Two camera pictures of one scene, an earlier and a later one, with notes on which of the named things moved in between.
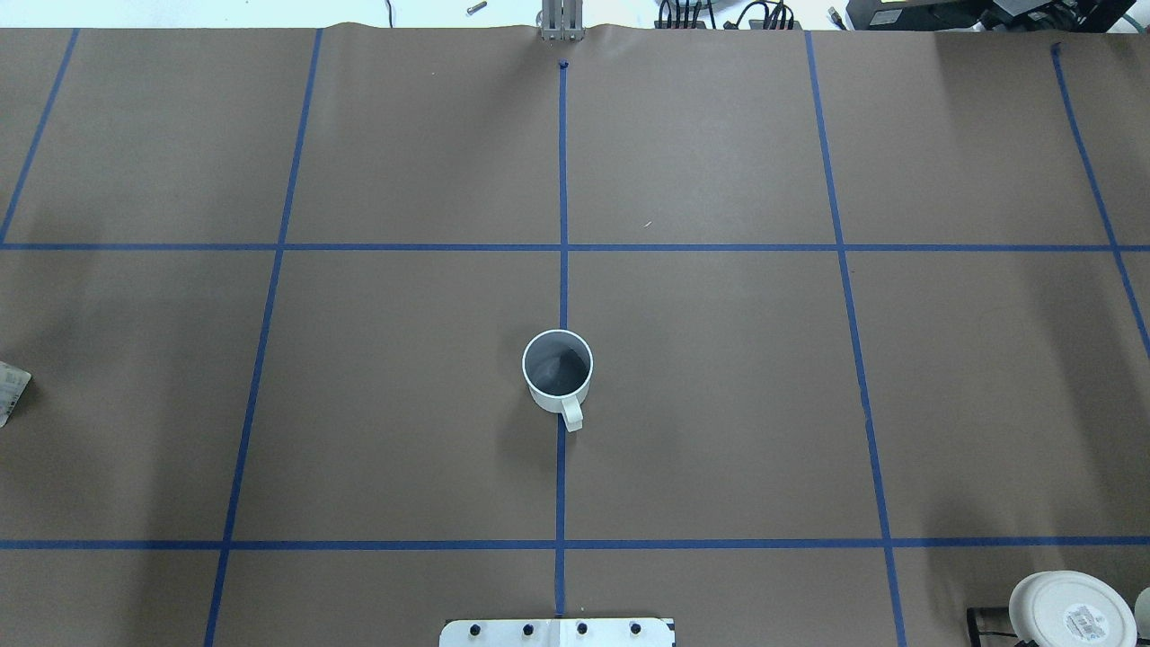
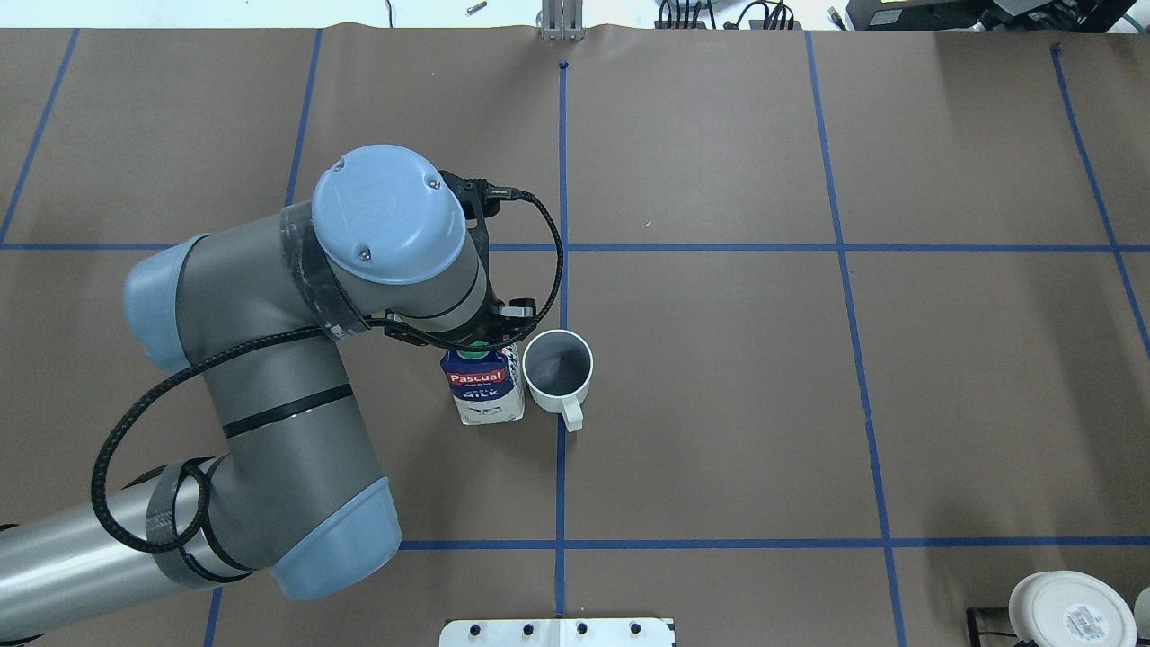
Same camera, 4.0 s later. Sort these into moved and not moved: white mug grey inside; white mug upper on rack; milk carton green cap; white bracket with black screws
Moved: milk carton green cap
Not moved: white mug grey inside; white mug upper on rack; white bracket with black screws
